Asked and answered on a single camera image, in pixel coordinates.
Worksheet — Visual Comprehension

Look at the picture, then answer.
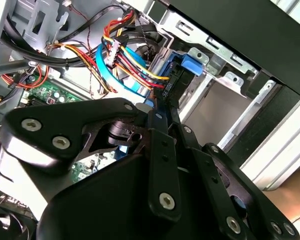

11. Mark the orange yellow disk power wire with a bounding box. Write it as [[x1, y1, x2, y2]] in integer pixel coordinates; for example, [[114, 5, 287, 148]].
[[99, 32, 182, 111]]

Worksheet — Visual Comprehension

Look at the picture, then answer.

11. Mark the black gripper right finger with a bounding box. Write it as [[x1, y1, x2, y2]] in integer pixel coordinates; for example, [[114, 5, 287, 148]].
[[167, 109, 300, 240]]

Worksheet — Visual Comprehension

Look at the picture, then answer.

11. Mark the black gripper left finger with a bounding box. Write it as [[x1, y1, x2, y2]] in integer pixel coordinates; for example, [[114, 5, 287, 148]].
[[0, 96, 183, 222]]

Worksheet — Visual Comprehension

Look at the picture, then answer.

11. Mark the blue data wire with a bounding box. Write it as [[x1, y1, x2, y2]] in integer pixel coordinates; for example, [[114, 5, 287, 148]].
[[95, 42, 153, 106]]

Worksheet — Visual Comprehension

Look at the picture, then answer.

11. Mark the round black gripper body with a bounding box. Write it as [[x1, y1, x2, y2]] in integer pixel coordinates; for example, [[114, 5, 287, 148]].
[[36, 152, 230, 240]]

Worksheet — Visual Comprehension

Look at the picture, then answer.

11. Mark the hard disk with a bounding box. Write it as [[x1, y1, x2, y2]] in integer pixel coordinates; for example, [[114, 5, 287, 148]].
[[144, 48, 205, 108]]

